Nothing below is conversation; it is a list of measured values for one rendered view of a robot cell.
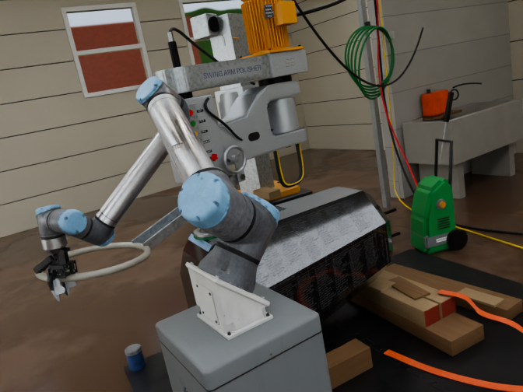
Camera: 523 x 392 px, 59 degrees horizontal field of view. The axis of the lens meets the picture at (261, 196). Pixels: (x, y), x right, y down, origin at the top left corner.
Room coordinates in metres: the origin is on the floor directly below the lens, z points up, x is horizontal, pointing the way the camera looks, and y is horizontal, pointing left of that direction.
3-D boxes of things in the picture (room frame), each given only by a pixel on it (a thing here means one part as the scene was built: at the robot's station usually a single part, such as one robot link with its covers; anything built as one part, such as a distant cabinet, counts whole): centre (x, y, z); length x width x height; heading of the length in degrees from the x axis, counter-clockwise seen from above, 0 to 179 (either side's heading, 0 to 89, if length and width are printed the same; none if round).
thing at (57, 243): (1.76, 0.83, 1.10); 0.10 x 0.09 x 0.05; 161
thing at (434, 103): (5.28, -2.18, 1.00); 0.50 x 0.22 x 0.33; 120
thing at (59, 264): (1.75, 0.83, 1.02); 0.09 x 0.08 x 0.12; 71
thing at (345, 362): (2.13, -0.25, 0.07); 0.30 x 0.12 x 0.12; 116
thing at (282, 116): (2.83, -0.21, 1.35); 0.19 x 0.19 x 0.20
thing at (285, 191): (3.44, 0.02, 0.76); 0.49 x 0.49 x 0.05; 24
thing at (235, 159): (2.38, 0.12, 1.20); 0.15 x 0.10 x 0.15; 131
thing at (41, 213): (1.75, 0.82, 1.19); 0.10 x 0.09 x 0.12; 53
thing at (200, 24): (3.39, 0.16, 2.00); 0.20 x 0.18 x 0.15; 24
